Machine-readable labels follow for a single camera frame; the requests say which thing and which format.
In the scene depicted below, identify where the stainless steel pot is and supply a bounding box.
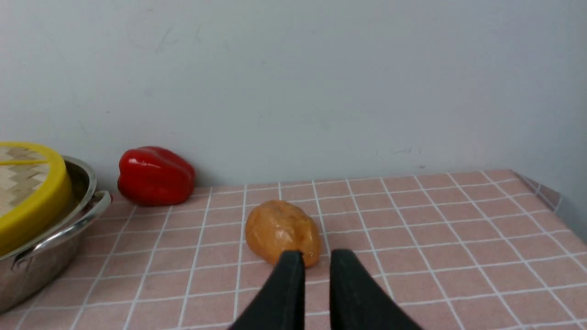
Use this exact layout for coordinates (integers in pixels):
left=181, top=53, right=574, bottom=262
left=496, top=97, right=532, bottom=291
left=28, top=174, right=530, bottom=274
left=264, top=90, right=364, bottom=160
left=0, top=156, right=112, bottom=313

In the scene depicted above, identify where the pink checkered tablecloth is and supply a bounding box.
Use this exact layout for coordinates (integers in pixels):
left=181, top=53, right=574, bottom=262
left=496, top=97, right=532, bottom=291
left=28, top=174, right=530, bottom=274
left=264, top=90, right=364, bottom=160
left=1, top=170, right=587, bottom=330

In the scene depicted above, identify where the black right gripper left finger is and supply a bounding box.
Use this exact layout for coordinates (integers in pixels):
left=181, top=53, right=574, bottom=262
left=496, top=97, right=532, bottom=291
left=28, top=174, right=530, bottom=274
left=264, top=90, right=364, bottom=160
left=229, top=250, right=305, bottom=330

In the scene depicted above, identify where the red bell pepper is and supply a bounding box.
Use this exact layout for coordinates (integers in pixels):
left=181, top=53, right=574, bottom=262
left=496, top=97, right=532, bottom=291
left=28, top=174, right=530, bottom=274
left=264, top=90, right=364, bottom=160
left=117, top=146, right=197, bottom=207

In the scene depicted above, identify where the yellow woven steamer lid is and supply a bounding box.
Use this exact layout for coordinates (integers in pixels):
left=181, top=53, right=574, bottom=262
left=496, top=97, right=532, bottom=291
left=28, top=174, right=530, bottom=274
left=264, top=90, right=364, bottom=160
left=0, top=141, right=76, bottom=256

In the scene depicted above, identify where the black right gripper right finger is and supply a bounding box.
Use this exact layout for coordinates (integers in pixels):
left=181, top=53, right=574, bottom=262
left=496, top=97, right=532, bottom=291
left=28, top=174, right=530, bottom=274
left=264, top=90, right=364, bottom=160
left=329, top=249, right=422, bottom=330

